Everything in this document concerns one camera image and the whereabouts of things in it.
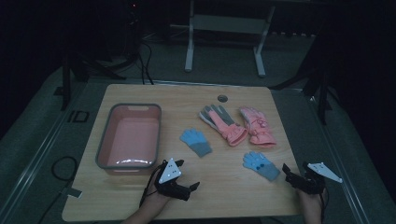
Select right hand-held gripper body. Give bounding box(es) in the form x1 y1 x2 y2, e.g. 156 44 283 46
285 161 344 196

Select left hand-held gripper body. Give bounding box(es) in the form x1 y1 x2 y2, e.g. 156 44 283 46
153 158 192 202

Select plain blue knit glove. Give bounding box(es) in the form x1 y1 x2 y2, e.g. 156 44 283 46
179 127 213 159

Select blue knit glove with dots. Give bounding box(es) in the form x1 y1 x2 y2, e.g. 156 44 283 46
242 150 281 182

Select pink basin with grey rim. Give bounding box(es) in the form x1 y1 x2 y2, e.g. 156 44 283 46
95 103 163 173

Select pink glove with grey palm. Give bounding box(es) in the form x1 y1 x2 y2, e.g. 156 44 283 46
198 104 249 147

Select person's right hand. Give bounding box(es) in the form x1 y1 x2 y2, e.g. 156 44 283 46
297 188 327 213

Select person's left hand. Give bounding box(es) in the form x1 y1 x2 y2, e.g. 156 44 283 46
143 189 173 214

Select pink printed winter glove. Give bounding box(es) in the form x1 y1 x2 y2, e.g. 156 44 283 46
239 105 277 148

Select black tripod stand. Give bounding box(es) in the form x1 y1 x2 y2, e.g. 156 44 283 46
269 59 337 126
53 50 129 112

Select grey tape piece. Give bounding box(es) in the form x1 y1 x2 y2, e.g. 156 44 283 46
60 186 84 200

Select dark equipment with red light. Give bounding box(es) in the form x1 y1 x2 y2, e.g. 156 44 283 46
123 0 143 64

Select right hand-held gripper cable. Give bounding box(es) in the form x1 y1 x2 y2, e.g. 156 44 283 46
318 186 330 222

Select hand-held gripper cable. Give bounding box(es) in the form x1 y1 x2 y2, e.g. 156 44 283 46
138 161 167 208
318 186 330 222

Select left hand-held gripper cable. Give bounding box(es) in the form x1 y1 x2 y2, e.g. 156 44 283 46
138 161 167 208

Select black floor cable loop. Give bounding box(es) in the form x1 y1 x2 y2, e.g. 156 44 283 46
36 156 79 224

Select black hanging cables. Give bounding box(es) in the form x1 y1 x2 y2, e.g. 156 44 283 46
135 39 155 86

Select white desk frame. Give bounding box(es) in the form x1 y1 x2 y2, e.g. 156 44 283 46
184 0 277 78

